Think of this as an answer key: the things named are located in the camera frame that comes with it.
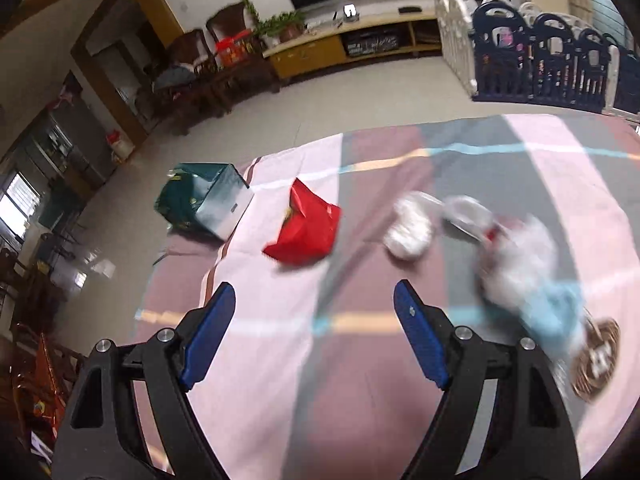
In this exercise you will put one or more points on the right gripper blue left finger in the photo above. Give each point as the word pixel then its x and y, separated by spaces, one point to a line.
pixel 201 332

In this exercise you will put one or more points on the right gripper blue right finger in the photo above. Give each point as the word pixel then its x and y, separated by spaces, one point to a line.
pixel 420 324

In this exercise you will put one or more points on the white tissue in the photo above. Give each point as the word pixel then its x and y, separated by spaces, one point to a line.
pixel 416 218

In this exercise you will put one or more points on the white plastic bag wad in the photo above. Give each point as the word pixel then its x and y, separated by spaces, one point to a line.
pixel 516 256

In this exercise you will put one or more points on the light blue face mask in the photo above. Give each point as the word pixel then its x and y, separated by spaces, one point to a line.
pixel 554 316

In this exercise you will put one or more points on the red paper bag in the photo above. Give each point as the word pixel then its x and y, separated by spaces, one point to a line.
pixel 308 231

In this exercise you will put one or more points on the dark green gift bag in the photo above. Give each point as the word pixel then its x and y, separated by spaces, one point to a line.
pixel 204 198

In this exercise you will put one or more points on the dark wooden armchair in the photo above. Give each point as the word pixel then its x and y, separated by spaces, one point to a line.
pixel 191 83

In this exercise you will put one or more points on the red gift box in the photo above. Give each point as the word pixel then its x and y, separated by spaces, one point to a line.
pixel 235 49

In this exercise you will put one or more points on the blue white baby fence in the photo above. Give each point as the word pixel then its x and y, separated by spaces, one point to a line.
pixel 501 53

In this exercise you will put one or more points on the wooden tv cabinet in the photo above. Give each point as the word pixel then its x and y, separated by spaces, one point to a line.
pixel 344 43

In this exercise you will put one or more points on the potted green plant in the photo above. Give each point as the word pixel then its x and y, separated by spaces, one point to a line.
pixel 285 26

